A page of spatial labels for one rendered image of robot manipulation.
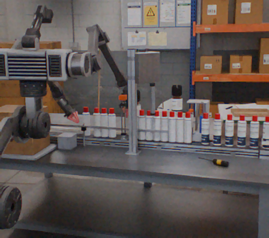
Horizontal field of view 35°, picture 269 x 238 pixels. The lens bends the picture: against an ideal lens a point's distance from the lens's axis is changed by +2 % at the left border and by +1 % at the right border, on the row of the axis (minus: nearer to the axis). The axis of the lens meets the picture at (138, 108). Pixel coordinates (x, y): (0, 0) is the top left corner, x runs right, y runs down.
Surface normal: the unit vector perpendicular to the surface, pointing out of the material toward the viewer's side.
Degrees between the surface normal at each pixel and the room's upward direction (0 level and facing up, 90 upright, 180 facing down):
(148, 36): 89
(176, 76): 90
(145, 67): 90
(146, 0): 90
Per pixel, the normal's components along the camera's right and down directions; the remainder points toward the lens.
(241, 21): -0.13, 0.20
